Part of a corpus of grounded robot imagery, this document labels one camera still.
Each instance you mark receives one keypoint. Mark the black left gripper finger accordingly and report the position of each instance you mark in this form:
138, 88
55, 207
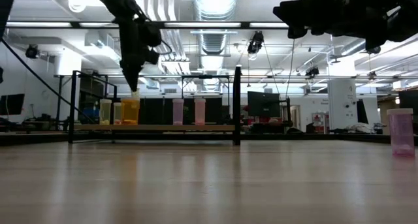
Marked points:
128, 73
137, 72

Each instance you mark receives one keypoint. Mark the small pink pill bottle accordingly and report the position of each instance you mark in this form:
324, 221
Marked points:
200, 113
178, 113
401, 132

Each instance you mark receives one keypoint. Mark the cluttered background desk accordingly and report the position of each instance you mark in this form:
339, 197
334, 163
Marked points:
39, 124

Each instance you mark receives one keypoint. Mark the black overhead camera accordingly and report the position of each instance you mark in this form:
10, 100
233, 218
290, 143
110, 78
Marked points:
255, 42

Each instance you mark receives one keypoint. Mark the black aluminium rig frame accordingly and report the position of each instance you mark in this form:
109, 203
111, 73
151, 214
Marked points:
326, 138

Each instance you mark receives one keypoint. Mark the black background rig frame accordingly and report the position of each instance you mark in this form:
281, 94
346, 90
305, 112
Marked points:
205, 76
60, 100

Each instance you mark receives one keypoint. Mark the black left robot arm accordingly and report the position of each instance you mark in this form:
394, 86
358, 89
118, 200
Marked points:
111, 2

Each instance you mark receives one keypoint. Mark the blue storage bin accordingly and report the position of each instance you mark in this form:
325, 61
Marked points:
89, 114

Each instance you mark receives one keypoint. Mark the black ceiling camera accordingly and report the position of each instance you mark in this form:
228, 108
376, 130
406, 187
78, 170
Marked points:
312, 71

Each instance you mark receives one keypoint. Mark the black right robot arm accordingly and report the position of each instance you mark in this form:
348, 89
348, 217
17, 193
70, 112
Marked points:
375, 11

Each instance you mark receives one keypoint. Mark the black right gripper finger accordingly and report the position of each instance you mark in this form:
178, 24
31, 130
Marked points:
290, 16

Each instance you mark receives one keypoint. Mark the white square pillar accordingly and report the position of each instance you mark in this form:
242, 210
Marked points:
342, 103

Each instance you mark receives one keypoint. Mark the small yellow pill bottle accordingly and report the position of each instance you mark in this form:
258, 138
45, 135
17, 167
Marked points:
105, 111
117, 114
135, 94

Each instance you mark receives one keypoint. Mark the large orange pill bottle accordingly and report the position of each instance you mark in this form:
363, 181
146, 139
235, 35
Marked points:
130, 113

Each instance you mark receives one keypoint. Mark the black computer monitor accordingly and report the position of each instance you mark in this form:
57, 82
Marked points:
362, 111
11, 104
263, 104

